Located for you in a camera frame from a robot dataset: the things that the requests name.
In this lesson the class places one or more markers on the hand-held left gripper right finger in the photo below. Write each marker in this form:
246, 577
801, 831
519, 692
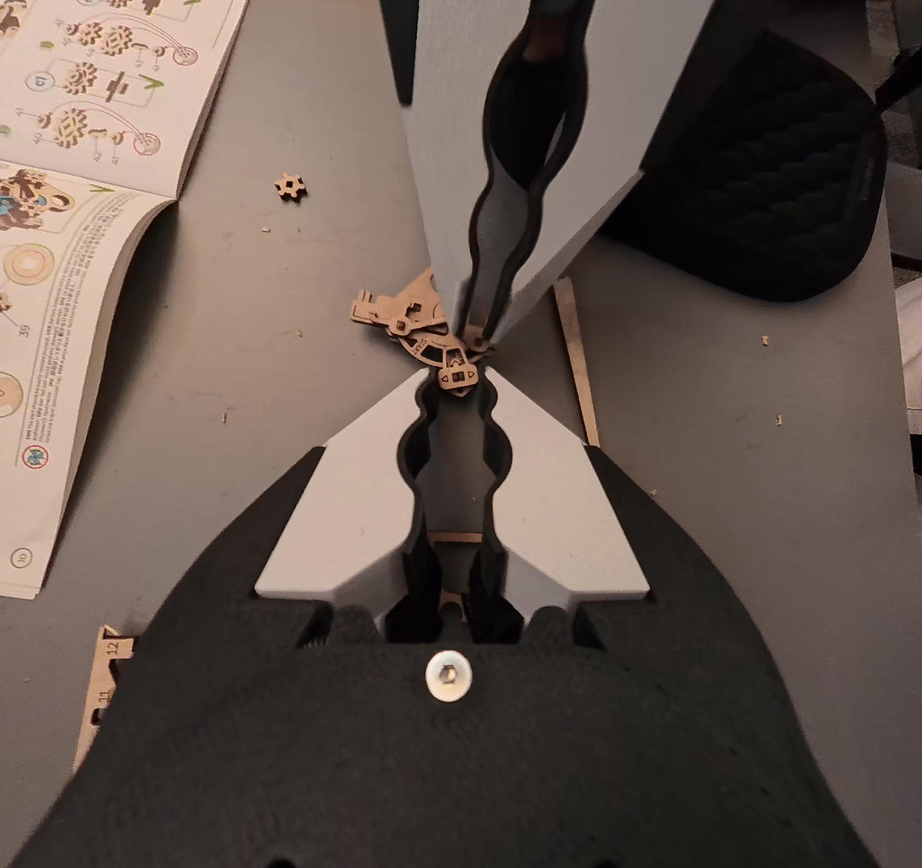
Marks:
569, 522

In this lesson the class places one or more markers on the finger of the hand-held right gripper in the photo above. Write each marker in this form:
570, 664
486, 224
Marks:
454, 90
634, 90

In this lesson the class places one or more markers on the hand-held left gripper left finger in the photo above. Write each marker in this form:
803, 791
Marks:
338, 522

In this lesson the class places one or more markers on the tiny wooden gear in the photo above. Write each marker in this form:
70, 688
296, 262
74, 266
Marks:
290, 188

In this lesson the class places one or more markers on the small wooden gear assembly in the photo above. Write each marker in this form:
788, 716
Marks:
418, 313

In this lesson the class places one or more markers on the person's right hand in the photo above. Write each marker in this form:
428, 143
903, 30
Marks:
544, 43

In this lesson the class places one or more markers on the black quilted pad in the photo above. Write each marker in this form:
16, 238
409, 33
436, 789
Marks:
756, 183

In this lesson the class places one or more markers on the thin wooden stick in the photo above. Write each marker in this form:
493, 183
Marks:
576, 363

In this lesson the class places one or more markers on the open instruction booklet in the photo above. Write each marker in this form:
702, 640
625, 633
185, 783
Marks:
72, 306

